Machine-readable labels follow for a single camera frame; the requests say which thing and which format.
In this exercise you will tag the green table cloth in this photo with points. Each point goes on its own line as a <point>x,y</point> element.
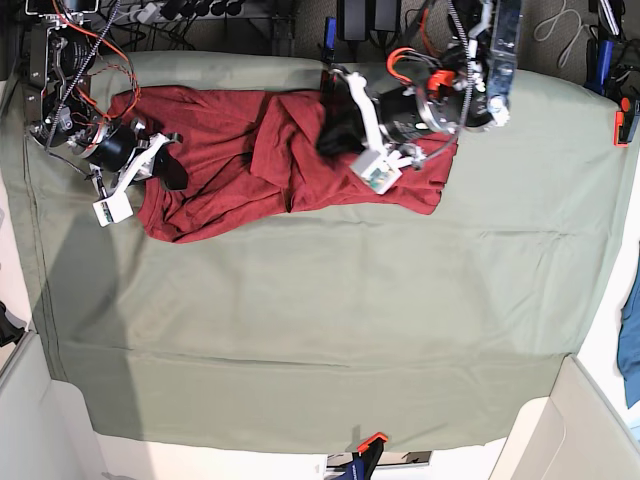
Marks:
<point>305,332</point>

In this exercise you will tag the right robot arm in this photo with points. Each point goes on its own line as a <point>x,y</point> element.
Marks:
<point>60,110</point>

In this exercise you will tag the orange black clamp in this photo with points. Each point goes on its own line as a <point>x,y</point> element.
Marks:
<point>365,459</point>
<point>626,122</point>

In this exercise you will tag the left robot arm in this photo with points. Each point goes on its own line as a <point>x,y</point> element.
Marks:
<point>466,87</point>

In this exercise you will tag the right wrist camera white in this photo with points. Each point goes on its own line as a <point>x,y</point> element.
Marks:
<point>113,209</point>

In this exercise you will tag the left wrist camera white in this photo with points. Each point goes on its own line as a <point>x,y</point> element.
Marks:
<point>379,171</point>

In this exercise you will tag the blue clamp top right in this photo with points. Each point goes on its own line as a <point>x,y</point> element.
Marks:
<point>599,55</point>

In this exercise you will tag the black power adapter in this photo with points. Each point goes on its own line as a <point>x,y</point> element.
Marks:
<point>357,18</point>

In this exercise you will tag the blue cloth at right edge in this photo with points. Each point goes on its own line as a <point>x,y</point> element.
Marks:
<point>628,347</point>

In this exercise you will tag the red long-sleeve T-shirt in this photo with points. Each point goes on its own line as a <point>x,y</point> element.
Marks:
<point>250,155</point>

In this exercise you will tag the orange black clamp bottom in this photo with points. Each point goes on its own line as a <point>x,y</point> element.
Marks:
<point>365,459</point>

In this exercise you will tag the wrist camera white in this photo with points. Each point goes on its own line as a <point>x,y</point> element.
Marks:
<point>113,209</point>
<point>379,171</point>

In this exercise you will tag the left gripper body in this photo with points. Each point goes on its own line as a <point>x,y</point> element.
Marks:
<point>400,114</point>

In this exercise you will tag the white bin right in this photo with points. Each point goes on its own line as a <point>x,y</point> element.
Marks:
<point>573,433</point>

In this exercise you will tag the orange black clamp far right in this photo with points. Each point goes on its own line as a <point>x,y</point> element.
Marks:
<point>626,122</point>

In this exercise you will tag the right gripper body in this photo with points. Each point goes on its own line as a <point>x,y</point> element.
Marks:
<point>116,144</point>

